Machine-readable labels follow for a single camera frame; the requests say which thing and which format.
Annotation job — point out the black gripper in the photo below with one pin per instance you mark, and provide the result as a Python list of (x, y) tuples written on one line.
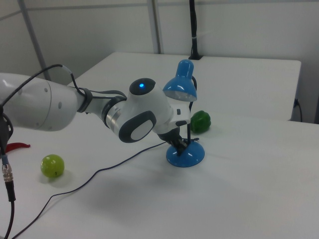
[(170, 136)]

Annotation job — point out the blue desk lamp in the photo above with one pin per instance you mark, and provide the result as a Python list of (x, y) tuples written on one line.
[(185, 155)]

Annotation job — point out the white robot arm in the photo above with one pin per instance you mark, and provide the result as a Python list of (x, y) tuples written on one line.
[(139, 112)]

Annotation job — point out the green bell pepper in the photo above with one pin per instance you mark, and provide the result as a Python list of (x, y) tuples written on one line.
[(200, 122)]

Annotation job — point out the white side table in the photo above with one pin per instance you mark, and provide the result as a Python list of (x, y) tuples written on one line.
[(236, 82)]

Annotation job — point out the black mounting pole with clamp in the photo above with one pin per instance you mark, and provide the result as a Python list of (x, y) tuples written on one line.
[(194, 30)]

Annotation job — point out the yellow-green round fruit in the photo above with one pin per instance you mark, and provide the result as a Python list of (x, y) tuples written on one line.
[(52, 166)]

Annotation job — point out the red chili pepper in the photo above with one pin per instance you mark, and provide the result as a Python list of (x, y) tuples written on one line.
[(17, 146)]

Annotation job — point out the grey metal partition post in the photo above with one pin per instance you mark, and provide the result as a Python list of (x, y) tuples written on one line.
[(33, 42), (155, 25)]

